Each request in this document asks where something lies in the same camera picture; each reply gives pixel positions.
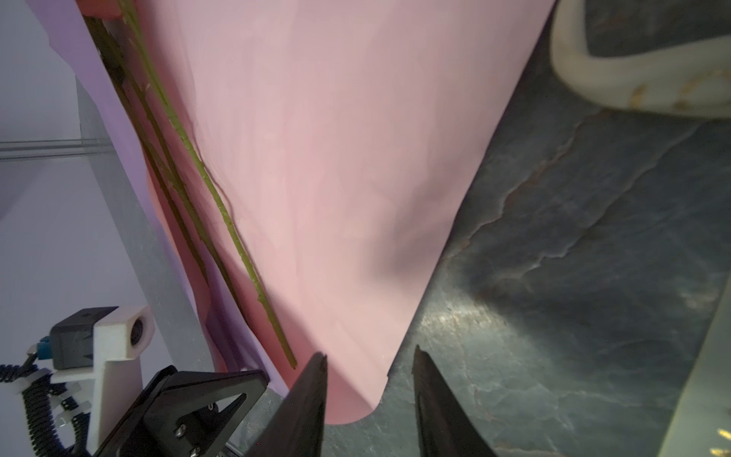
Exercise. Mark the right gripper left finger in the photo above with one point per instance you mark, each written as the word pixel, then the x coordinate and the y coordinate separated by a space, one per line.
pixel 297 428

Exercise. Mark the cream printed ribbon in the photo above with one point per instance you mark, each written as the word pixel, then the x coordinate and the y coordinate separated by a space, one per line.
pixel 691 80

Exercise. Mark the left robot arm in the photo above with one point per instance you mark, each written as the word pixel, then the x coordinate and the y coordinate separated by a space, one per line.
pixel 35 387

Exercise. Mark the pink spray rose stem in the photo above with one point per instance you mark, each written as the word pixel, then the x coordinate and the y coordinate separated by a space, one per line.
pixel 132 86

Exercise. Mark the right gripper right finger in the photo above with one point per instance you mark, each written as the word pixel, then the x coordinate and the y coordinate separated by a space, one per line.
pixel 443 427

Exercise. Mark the white rose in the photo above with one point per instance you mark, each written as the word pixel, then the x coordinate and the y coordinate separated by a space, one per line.
pixel 130 17

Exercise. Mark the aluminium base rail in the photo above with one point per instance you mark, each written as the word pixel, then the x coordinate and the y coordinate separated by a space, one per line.
pixel 701 423

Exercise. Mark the aluminium frame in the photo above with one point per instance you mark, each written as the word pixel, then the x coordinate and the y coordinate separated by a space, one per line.
pixel 74 235

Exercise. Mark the pink purple wrapping paper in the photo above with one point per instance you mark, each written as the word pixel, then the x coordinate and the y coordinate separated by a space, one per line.
pixel 342 137

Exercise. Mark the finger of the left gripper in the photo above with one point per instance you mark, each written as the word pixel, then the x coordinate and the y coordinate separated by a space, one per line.
pixel 185 413

